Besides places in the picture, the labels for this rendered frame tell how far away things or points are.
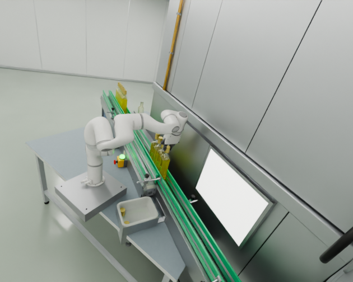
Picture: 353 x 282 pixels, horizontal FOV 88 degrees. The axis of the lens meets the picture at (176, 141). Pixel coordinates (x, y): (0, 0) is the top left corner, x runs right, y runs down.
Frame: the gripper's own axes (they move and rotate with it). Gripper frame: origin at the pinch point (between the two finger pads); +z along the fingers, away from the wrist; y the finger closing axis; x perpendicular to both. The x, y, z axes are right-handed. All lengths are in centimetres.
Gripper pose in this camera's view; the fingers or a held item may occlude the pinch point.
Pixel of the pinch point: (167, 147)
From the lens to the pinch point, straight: 122.6
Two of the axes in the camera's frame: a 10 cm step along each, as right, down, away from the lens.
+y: -8.6, 0.6, -5.0
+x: 3.8, 7.3, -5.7
